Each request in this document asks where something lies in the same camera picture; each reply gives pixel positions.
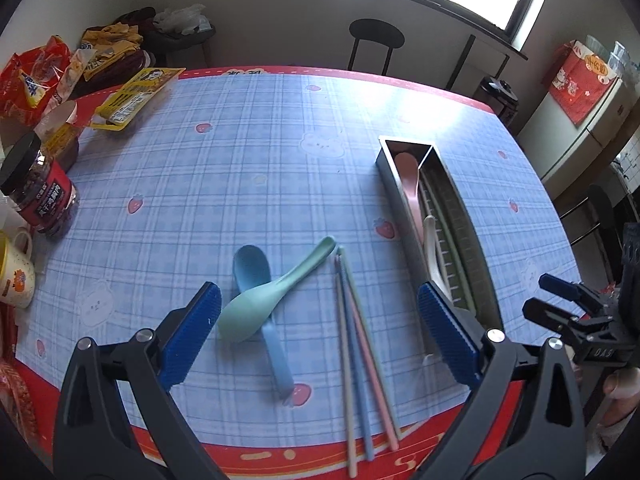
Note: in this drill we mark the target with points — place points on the white refrigerator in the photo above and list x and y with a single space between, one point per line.
575 145

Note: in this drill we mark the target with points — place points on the flat yellow cartoon packet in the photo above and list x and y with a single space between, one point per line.
140 92

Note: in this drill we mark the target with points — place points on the metal utensil tray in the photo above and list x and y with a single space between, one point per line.
395 195

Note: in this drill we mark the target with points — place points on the dark electric rice cooker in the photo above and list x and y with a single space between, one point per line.
500 97

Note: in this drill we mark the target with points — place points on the small dark stool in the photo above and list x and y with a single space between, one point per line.
185 40

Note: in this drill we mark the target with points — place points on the blue plaid table mat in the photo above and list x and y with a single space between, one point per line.
225 160

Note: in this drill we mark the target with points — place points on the pile of yellow snack bags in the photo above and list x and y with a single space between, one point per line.
107 40

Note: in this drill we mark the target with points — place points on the black metal rack frame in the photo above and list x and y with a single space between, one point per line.
467 60

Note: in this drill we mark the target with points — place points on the dark clothes heap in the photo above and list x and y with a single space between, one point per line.
137 15

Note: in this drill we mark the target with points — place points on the pink spoon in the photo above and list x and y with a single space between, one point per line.
407 165

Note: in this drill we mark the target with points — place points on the small yellow sachet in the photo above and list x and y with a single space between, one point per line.
62 137

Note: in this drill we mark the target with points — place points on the green spoon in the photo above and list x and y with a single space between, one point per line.
245 310

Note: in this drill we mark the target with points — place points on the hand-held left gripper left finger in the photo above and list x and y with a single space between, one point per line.
192 340

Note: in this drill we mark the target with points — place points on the paper instant noodle bowl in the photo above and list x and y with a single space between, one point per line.
57 115

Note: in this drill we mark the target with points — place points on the person's right hand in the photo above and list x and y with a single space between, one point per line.
622 385

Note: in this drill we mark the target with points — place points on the blue spoon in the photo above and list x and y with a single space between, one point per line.
247 265

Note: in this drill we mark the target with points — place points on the bundle of pastel chopsticks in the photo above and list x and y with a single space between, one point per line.
368 335

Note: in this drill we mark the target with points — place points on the yellow and white mug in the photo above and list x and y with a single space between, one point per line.
15 275

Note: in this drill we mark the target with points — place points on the black round stool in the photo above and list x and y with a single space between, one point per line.
375 32

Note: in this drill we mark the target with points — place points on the black lidded jar red label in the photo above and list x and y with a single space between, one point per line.
45 195

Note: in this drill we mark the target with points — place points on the black chair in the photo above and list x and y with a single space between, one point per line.
600 210

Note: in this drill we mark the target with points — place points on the red printed hanging cloth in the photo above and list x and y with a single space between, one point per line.
580 85

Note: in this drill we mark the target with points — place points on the red patterned snack bag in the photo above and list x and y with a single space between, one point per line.
15 395

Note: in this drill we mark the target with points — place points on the white spoon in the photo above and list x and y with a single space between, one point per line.
431 230

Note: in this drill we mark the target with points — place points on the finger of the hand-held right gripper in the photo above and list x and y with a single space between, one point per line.
562 286
545 314

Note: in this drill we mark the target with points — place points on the beige chopstick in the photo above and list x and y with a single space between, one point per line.
435 200
344 360

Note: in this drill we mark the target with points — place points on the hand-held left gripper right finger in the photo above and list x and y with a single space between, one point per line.
445 340

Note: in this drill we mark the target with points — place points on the clear plastic container stack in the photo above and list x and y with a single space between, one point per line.
617 57

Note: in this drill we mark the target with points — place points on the white plastic bag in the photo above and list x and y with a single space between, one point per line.
180 19

